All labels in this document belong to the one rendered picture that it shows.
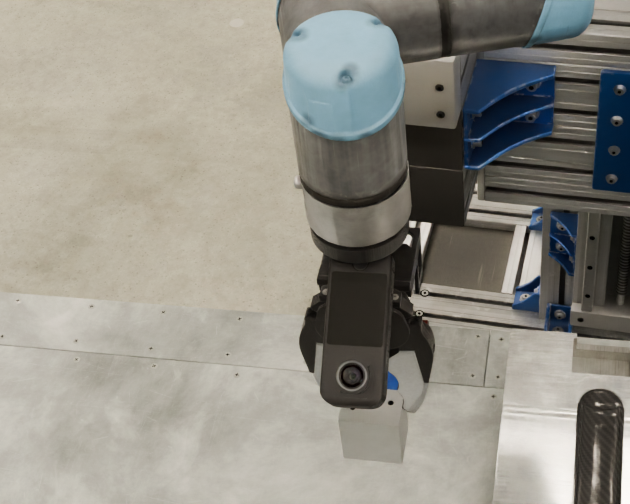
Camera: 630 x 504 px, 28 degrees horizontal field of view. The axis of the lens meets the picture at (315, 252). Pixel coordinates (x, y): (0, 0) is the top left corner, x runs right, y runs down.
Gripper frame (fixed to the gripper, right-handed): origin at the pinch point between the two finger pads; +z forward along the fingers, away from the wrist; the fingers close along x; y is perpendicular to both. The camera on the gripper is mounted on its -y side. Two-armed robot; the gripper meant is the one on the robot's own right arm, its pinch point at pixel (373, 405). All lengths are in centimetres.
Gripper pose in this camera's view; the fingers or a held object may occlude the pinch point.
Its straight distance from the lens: 103.3
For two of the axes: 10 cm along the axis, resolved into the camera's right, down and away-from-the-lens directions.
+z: 1.0, 6.8, 7.2
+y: 1.9, -7.3, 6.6
